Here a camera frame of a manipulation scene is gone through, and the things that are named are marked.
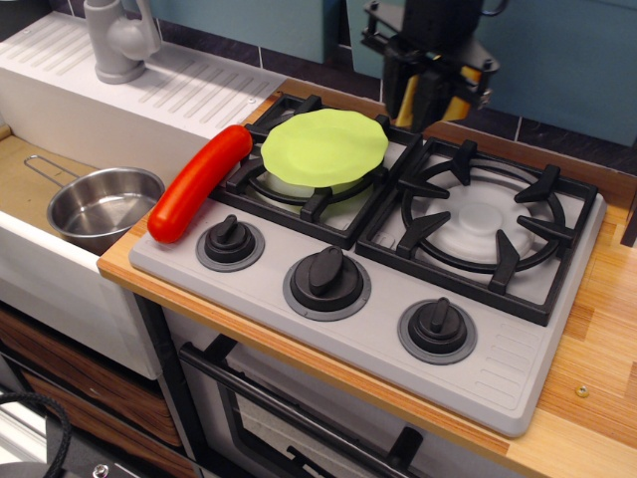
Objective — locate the red toy sausage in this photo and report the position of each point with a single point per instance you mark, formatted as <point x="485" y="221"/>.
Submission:
<point x="184" y="196"/>

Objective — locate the black burner grate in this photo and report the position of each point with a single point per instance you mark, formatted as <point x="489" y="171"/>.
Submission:
<point x="334" y="215"/>
<point x="489" y="229"/>

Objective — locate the oven door with black handle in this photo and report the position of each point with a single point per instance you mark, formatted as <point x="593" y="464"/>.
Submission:
<point x="281" y="422"/>

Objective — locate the black right burner grate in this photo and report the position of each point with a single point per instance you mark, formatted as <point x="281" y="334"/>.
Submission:
<point x="489" y="229"/>

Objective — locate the grey toy stove top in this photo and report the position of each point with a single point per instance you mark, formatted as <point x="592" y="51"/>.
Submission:
<point x="497" y="385"/>

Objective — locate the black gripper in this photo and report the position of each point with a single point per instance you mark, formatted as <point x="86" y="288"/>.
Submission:
<point x="435" y="40"/>

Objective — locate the small steel pot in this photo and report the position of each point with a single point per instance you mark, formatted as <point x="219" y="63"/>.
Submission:
<point x="93" y="211"/>

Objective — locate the white sink unit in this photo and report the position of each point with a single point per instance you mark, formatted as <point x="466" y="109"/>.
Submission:
<point x="53" y="104"/>

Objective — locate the black middle stove knob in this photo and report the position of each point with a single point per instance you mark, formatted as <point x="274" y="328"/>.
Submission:
<point x="327" y="286"/>

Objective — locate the black stove knob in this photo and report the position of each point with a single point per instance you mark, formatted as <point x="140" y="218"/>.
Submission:
<point x="327" y="286"/>
<point x="230" y="245"/>
<point x="437" y="332"/>

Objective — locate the black left stove knob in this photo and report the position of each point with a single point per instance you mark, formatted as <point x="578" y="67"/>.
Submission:
<point x="230" y="245"/>

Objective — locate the black right stove knob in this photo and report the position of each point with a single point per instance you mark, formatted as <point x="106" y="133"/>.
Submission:
<point x="437" y="332"/>

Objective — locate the yellow cheese wedge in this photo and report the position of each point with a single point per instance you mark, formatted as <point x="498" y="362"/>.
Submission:
<point x="457" y="109"/>

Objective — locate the wooden drawer fronts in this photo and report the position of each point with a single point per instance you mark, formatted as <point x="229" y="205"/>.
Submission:
<point x="110" y="405"/>

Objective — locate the grey toy faucet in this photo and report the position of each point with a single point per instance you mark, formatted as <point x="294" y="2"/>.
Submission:
<point x="121" y="45"/>

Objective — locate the black left burner grate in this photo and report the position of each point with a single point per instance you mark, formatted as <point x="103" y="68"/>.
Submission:
<point x="334" y="215"/>

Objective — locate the light green plate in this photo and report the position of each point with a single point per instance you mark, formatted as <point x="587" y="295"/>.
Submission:
<point x="324" y="148"/>

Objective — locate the teal right wall cabinet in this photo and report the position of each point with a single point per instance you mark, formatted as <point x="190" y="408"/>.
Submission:
<point x="571" y="64"/>

